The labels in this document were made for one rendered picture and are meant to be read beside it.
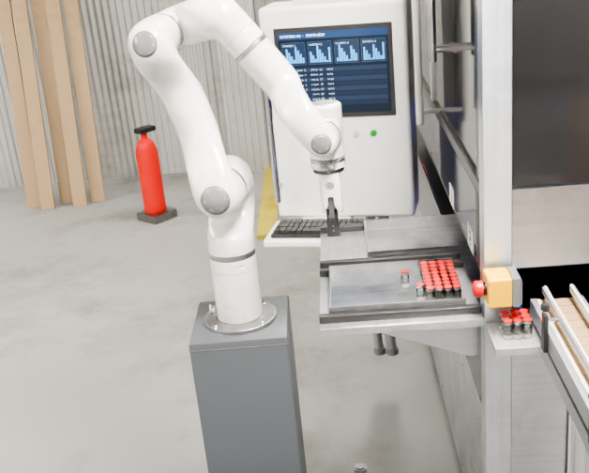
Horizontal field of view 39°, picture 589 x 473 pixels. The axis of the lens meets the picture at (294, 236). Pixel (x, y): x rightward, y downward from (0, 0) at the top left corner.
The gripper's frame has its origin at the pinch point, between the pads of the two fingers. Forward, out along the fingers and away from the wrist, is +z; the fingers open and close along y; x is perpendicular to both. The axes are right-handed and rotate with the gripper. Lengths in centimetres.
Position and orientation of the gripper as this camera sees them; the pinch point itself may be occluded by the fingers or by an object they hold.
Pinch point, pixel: (333, 227)
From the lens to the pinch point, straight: 208.5
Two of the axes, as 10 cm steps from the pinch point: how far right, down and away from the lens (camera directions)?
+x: -10.0, 0.8, 0.6
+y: 0.3, -3.6, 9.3
